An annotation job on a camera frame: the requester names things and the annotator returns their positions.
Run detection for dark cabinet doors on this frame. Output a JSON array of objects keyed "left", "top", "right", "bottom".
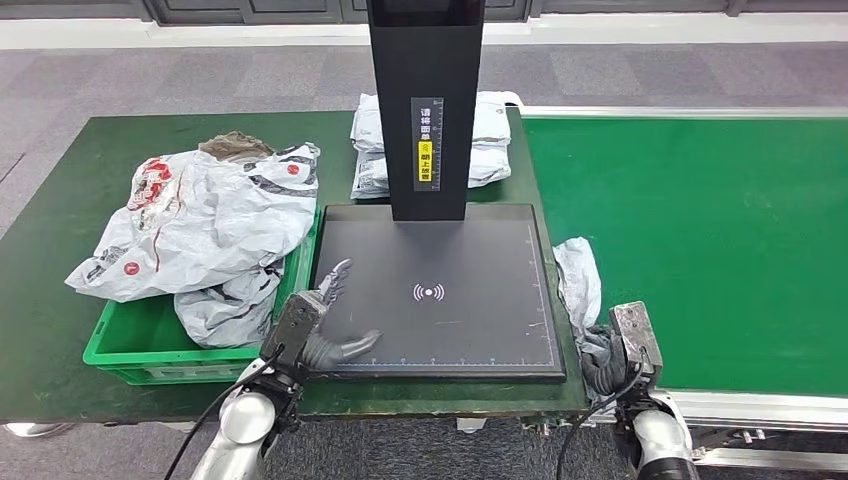
[{"left": 142, "top": 0, "right": 743, "bottom": 23}]

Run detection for grey parcel faded print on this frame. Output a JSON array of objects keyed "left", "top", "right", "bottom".
[{"left": 553, "top": 237, "right": 614, "bottom": 402}]

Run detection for black scanner base plate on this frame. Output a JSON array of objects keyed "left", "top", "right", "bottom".
[{"left": 309, "top": 203, "right": 568, "bottom": 384}]

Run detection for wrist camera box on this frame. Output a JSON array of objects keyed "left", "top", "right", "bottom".
[
  {"left": 259, "top": 291, "right": 327, "bottom": 380},
  {"left": 608, "top": 301, "right": 664, "bottom": 393}
]

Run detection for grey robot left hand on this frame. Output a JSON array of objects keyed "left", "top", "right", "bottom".
[{"left": 301, "top": 258, "right": 384, "bottom": 372}]

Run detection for large grey parcel red print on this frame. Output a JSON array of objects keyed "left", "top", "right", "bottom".
[{"left": 64, "top": 131, "right": 321, "bottom": 304}]

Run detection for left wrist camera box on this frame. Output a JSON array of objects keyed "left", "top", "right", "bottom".
[{"left": 259, "top": 291, "right": 327, "bottom": 380}]

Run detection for black scanner column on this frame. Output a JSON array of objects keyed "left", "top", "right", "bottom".
[{"left": 365, "top": 0, "right": 486, "bottom": 223}]

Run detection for green plastic crate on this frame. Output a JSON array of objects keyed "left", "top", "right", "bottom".
[{"left": 82, "top": 205, "right": 323, "bottom": 387}]

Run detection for flat grey stacked parcel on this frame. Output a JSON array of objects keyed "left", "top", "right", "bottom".
[
  {"left": 349, "top": 91, "right": 513, "bottom": 154},
  {"left": 349, "top": 144, "right": 513, "bottom": 201}
]

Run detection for green conveyor belt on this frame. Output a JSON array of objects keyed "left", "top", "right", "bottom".
[{"left": 521, "top": 117, "right": 848, "bottom": 397}]

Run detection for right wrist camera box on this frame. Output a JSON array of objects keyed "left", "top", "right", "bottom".
[{"left": 608, "top": 301, "right": 664, "bottom": 393}]

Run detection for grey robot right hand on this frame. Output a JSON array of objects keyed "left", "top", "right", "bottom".
[{"left": 581, "top": 327, "right": 631, "bottom": 397}]

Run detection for grey parcel black print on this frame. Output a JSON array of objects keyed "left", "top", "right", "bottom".
[{"left": 173, "top": 258, "right": 286, "bottom": 349}]

